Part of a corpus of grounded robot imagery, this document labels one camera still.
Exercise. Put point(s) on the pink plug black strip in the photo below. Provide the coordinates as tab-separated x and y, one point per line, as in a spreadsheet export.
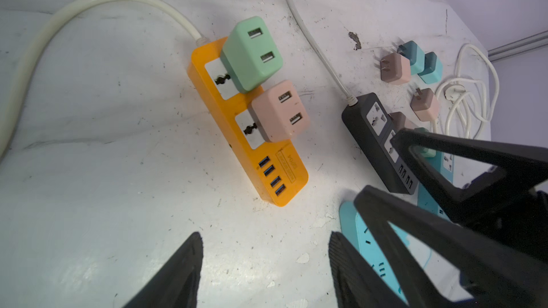
395	69
425	105

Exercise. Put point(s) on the teal triangular power strip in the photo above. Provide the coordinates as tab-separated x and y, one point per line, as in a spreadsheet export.
357	232

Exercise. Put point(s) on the teal plug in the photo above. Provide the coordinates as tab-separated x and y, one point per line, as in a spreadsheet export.
432	72
415	55

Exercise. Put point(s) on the green plug on orange strip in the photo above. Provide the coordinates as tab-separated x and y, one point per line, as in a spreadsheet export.
250	54

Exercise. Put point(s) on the black power strip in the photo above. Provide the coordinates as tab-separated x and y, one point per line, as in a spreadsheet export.
372	128

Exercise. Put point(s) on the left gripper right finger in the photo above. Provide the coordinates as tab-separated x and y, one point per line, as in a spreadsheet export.
355	282

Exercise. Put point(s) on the orange power strip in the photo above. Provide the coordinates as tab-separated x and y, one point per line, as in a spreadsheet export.
275	169

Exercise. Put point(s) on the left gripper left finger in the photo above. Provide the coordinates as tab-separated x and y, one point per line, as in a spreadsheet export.
176	283

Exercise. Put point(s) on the pink plug on orange strip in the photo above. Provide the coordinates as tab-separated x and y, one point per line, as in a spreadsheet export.
280	113

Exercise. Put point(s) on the green plug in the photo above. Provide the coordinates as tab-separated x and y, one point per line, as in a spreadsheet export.
425	152
250	54

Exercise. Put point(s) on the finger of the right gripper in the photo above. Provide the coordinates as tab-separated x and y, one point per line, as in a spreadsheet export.
507	277
489	176

